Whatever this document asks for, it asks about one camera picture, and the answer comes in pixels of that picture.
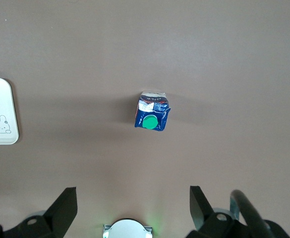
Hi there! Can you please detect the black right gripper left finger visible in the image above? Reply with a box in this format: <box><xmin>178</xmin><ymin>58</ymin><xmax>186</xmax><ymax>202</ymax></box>
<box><xmin>0</xmin><ymin>187</ymin><xmax>78</xmax><ymax>238</ymax></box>

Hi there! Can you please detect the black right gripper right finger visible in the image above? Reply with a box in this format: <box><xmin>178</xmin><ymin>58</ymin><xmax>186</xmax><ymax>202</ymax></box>
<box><xmin>186</xmin><ymin>185</ymin><xmax>290</xmax><ymax>238</ymax></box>

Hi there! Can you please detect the blue milk carton green cap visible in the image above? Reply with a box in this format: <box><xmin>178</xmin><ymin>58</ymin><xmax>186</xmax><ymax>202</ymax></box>
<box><xmin>134</xmin><ymin>91</ymin><xmax>172</xmax><ymax>132</ymax></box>

